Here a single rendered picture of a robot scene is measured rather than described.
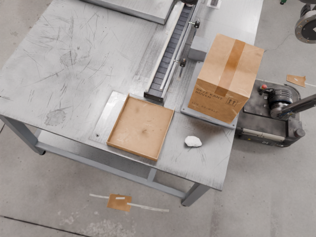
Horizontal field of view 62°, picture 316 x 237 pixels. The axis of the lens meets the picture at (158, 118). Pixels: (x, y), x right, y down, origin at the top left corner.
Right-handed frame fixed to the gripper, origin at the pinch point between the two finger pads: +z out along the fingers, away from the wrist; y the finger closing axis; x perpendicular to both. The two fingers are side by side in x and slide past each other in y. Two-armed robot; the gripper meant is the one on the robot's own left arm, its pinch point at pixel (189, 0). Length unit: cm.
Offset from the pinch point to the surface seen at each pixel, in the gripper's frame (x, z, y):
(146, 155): 83, -59, -8
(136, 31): 27.2, -8.3, 25.4
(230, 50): 25, -45, -29
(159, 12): 11.9, -2.4, 15.8
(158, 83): 52, -35, 0
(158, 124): 71, -44, -7
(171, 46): 30.1, -17.3, 0.6
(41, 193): 158, -7, 63
